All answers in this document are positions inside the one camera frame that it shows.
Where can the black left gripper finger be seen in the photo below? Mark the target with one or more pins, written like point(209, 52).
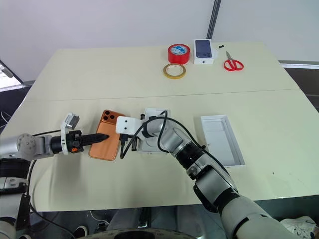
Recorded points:
point(93, 141)
point(96, 136)

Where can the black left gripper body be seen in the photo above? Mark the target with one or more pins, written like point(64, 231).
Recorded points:
point(75, 141)

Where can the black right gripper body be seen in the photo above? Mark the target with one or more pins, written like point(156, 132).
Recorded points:
point(133, 144)

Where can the orange smartphone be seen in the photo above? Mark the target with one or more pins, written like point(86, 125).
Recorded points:
point(104, 149)

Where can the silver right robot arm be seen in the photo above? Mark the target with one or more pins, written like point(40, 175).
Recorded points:
point(211, 179)

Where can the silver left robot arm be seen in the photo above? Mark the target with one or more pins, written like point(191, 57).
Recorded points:
point(27, 145)

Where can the white phone box base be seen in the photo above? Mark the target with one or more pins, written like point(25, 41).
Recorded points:
point(149, 148)

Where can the white phone box lid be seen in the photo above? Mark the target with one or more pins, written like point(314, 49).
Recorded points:
point(221, 139)

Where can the white box with blue phone print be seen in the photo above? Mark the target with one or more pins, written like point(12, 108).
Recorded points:
point(204, 49)

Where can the yellow tape roll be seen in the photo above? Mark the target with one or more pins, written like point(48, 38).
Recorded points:
point(166, 74)

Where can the black shoe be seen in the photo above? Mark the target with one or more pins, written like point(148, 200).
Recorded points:
point(80, 231)

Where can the red tape roll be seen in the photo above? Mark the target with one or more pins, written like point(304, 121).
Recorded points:
point(178, 56)

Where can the black ribbed vertical strip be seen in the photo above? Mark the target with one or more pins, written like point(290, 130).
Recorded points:
point(213, 20)

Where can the white sneaker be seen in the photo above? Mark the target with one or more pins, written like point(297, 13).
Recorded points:
point(297, 225)

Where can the grey side table edge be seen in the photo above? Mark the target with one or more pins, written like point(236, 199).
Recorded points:
point(299, 64)

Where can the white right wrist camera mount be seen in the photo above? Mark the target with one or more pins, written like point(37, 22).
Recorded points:
point(128, 124)

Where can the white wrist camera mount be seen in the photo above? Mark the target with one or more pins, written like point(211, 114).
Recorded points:
point(70, 121)
point(128, 124)

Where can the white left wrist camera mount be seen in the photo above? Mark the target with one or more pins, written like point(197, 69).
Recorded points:
point(70, 121)

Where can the grey metal frame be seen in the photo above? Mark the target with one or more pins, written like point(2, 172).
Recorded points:
point(10, 74)

